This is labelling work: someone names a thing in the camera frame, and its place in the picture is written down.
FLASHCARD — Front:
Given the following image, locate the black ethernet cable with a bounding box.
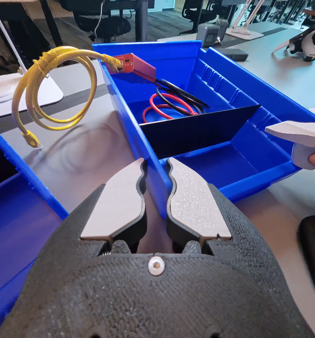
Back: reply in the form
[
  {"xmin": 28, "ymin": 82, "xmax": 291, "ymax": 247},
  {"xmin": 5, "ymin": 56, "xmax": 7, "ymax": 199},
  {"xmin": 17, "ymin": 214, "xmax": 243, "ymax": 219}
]
[{"xmin": 154, "ymin": 78, "xmax": 210, "ymax": 115}]

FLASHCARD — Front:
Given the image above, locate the black office chair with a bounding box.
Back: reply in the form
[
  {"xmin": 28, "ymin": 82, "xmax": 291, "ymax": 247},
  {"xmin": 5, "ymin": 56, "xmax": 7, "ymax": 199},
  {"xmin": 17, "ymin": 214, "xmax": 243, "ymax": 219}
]
[
  {"xmin": 181, "ymin": 0, "xmax": 219, "ymax": 26},
  {"xmin": 59, "ymin": 0, "xmax": 136, "ymax": 40}
]

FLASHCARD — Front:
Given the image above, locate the white stand base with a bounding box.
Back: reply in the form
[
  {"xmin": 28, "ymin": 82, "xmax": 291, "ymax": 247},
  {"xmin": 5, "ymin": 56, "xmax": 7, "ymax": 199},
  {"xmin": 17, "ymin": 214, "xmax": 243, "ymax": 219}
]
[{"xmin": 0, "ymin": 0, "xmax": 64, "ymax": 107}]

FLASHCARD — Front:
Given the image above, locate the red ethernet cable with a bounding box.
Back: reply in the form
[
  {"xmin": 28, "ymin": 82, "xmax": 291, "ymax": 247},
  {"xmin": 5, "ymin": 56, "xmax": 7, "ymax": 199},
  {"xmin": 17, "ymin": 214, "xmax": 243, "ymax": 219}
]
[{"xmin": 142, "ymin": 92, "xmax": 200, "ymax": 124}]

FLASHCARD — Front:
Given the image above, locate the blue plastic bin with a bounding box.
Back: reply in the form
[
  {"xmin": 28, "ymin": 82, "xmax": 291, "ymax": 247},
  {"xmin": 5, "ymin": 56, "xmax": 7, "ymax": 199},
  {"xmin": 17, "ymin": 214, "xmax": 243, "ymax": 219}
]
[
  {"xmin": 92, "ymin": 40, "xmax": 315, "ymax": 220},
  {"xmin": 0, "ymin": 121, "xmax": 69, "ymax": 338}
]

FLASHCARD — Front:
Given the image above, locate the red ethernet splitter box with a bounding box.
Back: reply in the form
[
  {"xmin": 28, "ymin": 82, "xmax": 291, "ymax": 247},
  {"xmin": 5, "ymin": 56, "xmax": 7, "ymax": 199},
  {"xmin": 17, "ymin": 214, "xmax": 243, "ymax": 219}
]
[{"xmin": 105, "ymin": 53, "xmax": 157, "ymax": 84}]

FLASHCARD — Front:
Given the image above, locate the black bin divider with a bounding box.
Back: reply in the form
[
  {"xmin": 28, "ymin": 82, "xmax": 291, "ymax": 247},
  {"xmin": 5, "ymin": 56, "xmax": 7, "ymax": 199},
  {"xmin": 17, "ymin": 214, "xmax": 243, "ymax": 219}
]
[{"xmin": 139, "ymin": 104, "xmax": 261, "ymax": 160}]

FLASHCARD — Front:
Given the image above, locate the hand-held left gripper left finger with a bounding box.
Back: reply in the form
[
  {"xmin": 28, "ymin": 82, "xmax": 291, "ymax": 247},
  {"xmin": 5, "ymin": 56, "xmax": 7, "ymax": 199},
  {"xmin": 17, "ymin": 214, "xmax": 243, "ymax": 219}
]
[{"xmin": 80, "ymin": 158, "xmax": 148, "ymax": 241}]

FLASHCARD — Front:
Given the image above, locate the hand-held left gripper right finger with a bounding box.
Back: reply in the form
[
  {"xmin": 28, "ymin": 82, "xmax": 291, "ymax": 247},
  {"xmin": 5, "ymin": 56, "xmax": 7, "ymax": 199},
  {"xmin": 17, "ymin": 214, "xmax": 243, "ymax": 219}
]
[{"xmin": 166, "ymin": 157, "xmax": 232, "ymax": 241}]

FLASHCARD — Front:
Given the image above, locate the light wooden tablet stand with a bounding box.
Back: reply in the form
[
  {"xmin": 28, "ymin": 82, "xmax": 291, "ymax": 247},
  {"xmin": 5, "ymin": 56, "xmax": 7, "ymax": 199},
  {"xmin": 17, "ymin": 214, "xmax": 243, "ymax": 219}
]
[{"xmin": 225, "ymin": 0, "xmax": 265, "ymax": 40}]

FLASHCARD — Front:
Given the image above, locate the black white headset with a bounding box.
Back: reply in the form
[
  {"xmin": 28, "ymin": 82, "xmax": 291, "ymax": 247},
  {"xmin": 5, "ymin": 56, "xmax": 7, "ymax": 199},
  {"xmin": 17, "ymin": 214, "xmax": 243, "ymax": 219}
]
[{"xmin": 272, "ymin": 7, "xmax": 315, "ymax": 63}]

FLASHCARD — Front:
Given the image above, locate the wooden top desk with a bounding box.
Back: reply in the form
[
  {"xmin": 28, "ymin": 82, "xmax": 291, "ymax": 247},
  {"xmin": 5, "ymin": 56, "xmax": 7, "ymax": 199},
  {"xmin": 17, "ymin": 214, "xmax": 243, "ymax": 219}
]
[{"xmin": 23, "ymin": 0, "xmax": 65, "ymax": 47}]

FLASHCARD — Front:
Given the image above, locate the yellow ethernet cable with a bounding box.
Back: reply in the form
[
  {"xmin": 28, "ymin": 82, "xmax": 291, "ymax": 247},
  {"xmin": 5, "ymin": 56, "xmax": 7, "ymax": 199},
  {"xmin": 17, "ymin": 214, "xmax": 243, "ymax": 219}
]
[{"xmin": 11, "ymin": 46, "xmax": 122, "ymax": 148}]

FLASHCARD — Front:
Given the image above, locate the grey light stand pole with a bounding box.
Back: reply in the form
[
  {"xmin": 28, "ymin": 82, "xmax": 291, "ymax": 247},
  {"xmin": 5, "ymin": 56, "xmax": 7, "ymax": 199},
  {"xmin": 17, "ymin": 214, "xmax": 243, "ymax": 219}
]
[{"xmin": 135, "ymin": 0, "xmax": 149, "ymax": 42}]

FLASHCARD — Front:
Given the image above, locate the grey power adapter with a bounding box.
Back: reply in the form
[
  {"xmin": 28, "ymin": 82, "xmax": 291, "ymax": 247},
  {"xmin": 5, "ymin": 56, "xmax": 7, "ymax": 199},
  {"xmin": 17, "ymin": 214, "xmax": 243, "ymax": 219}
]
[{"xmin": 196, "ymin": 18, "xmax": 228, "ymax": 48}]

